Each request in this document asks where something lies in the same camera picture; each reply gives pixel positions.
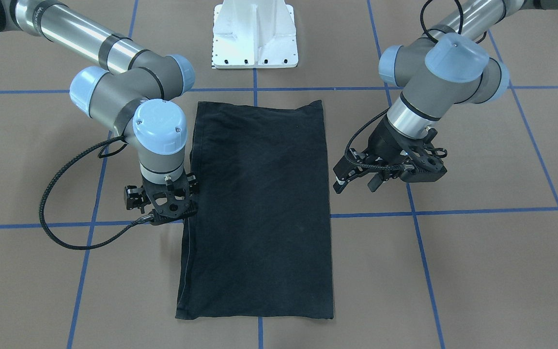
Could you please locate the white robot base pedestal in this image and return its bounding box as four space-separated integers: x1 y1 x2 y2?
211 0 299 69

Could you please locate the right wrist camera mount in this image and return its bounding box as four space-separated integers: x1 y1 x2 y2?
124 173 187 225

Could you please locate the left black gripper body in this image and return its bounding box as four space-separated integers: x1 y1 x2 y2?
333 116 425 187

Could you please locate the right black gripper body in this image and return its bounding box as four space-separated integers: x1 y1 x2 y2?
182 172 199 219

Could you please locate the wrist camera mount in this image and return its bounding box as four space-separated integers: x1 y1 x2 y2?
124 173 187 225
397 128 448 183

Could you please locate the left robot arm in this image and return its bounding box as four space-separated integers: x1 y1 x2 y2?
333 0 558 193

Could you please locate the black printed t-shirt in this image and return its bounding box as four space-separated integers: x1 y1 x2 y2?
175 101 334 320

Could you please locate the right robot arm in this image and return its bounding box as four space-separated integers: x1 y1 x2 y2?
0 0 197 224

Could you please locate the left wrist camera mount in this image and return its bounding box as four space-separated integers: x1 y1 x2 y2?
397 128 448 183

